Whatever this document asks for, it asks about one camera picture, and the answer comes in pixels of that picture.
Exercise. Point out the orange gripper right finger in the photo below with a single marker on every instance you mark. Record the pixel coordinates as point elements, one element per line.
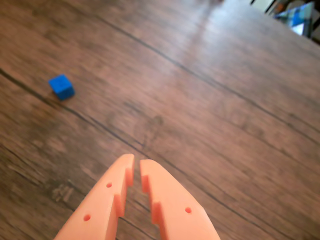
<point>175,212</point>

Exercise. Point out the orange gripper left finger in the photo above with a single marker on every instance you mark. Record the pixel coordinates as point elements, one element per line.
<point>100,205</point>

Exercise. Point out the blue cube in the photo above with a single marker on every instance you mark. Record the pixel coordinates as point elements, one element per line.
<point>61,87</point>

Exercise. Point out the blue cloth bundle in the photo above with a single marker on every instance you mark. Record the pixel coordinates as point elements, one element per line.
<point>297,15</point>

